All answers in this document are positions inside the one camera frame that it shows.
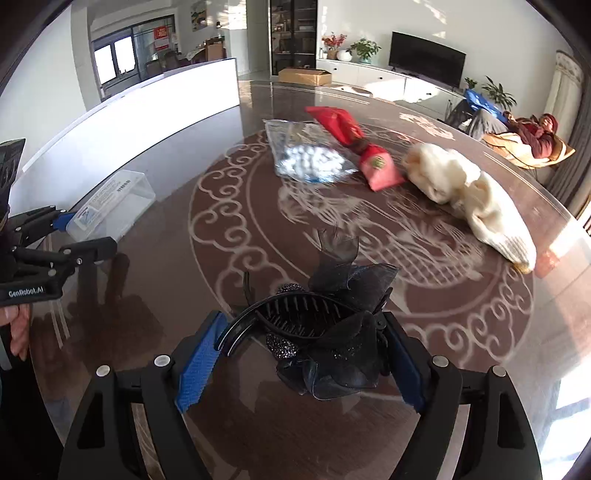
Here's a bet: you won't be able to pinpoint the clear plastic floss box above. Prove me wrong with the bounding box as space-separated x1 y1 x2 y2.
66 170 155 242

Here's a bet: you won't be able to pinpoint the black bow hair claw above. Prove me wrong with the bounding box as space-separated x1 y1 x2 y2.
215 229 398 400

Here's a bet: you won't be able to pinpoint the red candy pouch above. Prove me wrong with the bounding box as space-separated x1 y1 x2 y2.
305 106 405 192

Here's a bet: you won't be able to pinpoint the person's left hand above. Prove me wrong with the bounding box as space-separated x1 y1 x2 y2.
0 304 31 360

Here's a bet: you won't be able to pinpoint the white cardboard box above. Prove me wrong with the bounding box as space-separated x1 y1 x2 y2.
9 58 239 215

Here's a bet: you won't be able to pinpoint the dining table with chairs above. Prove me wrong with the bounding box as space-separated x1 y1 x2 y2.
145 40 228 79

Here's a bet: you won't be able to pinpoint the brown cardboard carton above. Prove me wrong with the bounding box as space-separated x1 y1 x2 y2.
279 68 332 86

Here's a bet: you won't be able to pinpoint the dark display cabinet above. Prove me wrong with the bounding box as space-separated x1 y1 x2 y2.
269 0 318 76

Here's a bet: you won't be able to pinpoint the yellow lounge chair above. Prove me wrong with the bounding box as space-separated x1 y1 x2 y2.
482 132 575 170

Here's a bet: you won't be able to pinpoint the red flowers in vase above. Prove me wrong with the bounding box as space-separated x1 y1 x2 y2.
322 33 348 59

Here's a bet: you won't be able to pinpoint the round white vase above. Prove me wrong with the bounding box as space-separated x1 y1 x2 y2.
337 49 353 62

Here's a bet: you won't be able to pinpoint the person in red clothes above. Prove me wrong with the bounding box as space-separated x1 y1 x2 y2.
445 98 560 160

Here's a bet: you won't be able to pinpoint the white tv cabinet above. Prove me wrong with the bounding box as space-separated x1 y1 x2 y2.
317 59 464 120

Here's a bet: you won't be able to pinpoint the green potted plant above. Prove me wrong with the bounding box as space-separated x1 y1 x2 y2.
349 38 382 64

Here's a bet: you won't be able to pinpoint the blue bag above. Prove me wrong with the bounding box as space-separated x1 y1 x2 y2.
465 89 507 122

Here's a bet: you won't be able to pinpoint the leafy plant by television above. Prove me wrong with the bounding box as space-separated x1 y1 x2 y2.
482 76 517 112

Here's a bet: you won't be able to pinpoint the black television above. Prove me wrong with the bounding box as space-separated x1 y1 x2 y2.
389 32 466 87

